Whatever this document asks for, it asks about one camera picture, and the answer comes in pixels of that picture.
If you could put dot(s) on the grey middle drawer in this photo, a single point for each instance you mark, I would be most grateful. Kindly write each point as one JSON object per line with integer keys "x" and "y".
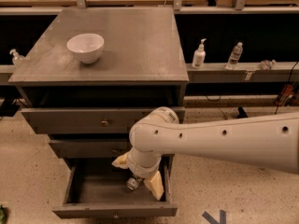
{"x": 89, "y": 148}

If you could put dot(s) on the orange power tool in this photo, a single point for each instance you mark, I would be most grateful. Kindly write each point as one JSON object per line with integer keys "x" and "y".
{"x": 289, "y": 95}

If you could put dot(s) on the white lotion pump bottle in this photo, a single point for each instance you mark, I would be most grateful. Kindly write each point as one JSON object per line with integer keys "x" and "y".
{"x": 199, "y": 55}

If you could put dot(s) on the clear plastic water bottle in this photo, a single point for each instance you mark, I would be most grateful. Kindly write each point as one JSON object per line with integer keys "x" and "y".
{"x": 235, "y": 56}

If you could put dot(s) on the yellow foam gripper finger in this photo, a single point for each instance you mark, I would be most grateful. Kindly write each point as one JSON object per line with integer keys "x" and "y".
{"x": 121, "y": 161}
{"x": 155, "y": 185}

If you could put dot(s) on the grey top drawer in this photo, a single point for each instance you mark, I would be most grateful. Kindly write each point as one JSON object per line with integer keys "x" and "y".
{"x": 83, "y": 120}

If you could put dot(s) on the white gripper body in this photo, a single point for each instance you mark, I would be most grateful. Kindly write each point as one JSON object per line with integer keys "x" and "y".
{"x": 144, "y": 171}

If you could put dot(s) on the grey wooden drawer cabinet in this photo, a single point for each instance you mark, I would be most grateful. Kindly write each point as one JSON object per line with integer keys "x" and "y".
{"x": 142, "y": 65}

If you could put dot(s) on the crumpled clear plastic wrap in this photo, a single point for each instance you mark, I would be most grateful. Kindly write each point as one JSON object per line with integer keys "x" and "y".
{"x": 267, "y": 65}

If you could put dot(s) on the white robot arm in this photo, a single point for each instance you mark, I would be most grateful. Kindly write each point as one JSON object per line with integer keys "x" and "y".
{"x": 267, "y": 141}

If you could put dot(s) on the black stand base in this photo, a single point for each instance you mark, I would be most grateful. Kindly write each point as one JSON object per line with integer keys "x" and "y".
{"x": 242, "y": 114}

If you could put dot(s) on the grey metal shelf rail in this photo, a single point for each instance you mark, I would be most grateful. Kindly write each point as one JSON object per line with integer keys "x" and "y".
{"x": 243, "y": 72}

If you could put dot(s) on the grey open bottom drawer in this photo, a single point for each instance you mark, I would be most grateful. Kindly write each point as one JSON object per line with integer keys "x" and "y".
{"x": 96, "y": 189}

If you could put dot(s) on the white ceramic bowl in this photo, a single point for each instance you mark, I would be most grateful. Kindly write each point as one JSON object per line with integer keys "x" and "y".
{"x": 87, "y": 48}

